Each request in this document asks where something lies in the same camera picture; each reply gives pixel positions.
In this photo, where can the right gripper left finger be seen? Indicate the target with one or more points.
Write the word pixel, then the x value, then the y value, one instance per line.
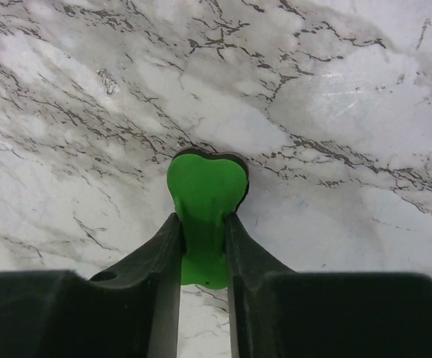
pixel 130 309

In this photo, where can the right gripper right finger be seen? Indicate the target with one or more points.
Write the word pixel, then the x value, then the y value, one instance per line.
pixel 277 312

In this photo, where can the green whiteboard eraser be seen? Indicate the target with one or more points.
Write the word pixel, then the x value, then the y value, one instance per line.
pixel 205 188

